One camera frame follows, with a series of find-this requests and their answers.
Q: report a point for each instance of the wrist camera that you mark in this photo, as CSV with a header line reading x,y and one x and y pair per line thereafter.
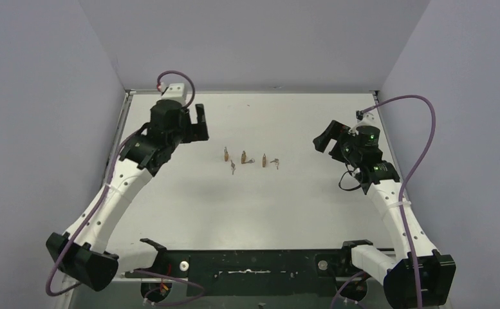
x,y
174,91
364,119

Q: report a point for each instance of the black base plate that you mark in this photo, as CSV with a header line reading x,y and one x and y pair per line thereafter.
x,y
257,272

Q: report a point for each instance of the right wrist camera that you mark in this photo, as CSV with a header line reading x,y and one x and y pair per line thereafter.
x,y
364,119

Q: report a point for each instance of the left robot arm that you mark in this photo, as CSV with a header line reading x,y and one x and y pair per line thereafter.
x,y
81,250

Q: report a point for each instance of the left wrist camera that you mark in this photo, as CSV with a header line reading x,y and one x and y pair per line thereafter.
x,y
174,91

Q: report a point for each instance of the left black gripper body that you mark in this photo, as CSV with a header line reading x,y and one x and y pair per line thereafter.
x,y
192,126

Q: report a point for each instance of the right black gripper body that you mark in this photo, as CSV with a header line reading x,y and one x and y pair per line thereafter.
x,y
347,151

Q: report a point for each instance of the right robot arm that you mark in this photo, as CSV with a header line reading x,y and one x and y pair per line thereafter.
x,y
418,275

